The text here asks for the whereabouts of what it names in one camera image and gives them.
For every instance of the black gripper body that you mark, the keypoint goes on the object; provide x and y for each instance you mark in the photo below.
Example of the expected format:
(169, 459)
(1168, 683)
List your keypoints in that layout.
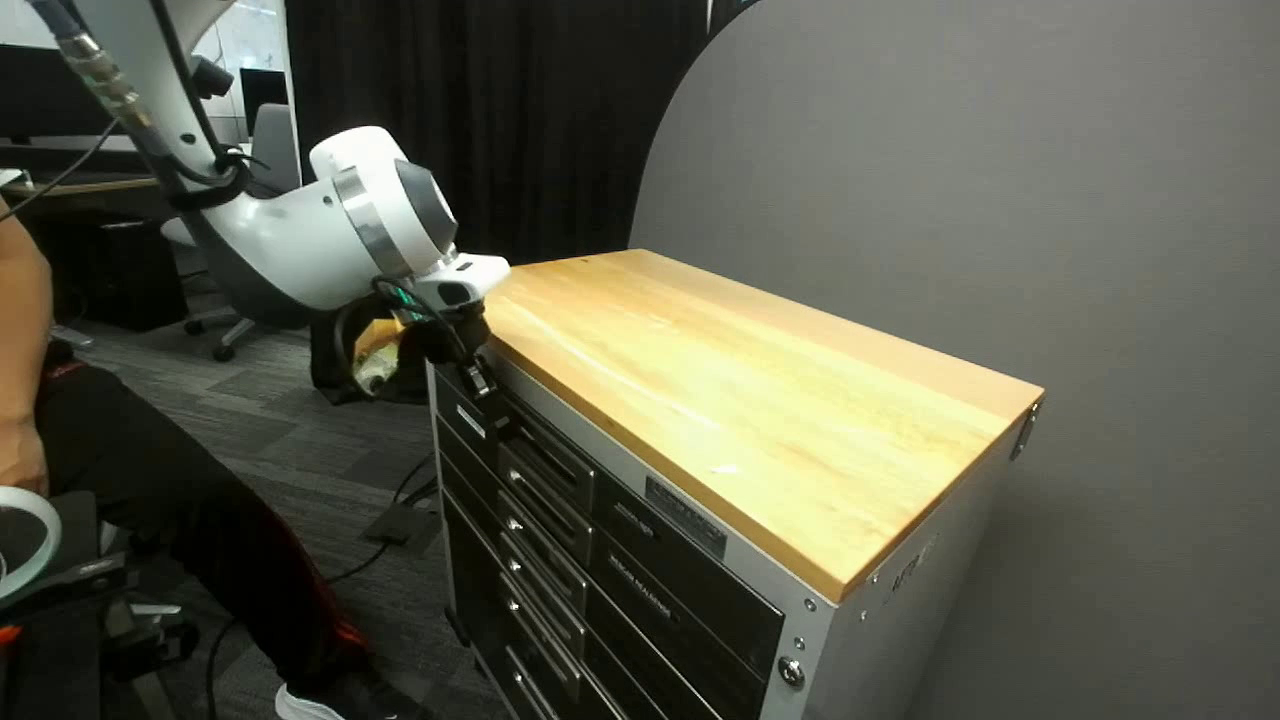
(445, 335)

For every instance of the grey cabinet with wooden top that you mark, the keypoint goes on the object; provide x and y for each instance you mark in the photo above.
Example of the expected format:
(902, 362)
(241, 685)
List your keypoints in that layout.
(745, 384)

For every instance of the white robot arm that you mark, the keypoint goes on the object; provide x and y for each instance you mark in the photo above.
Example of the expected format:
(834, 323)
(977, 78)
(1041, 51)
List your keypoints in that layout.
(282, 243)

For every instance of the person bare forearm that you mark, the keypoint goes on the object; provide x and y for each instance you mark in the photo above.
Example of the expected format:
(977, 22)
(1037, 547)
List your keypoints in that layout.
(22, 335)

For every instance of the person leg in black trousers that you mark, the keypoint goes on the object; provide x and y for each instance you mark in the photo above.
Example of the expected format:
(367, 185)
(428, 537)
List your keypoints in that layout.
(161, 504)

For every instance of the black curtain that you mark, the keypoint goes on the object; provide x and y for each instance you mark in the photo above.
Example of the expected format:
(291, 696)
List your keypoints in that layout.
(563, 121)

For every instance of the grey backdrop panel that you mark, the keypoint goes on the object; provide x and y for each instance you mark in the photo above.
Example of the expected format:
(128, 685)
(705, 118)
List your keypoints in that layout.
(1064, 185)

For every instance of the clear tape roll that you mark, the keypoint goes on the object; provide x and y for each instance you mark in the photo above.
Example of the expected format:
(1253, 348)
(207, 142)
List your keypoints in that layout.
(51, 535)

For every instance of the black white sneaker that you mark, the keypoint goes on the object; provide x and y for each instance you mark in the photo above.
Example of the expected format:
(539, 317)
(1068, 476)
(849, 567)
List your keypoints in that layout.
(304, 706)

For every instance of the black bag with yellow item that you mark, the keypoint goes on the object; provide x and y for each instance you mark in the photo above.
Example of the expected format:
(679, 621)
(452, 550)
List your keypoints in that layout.
(332, 352)

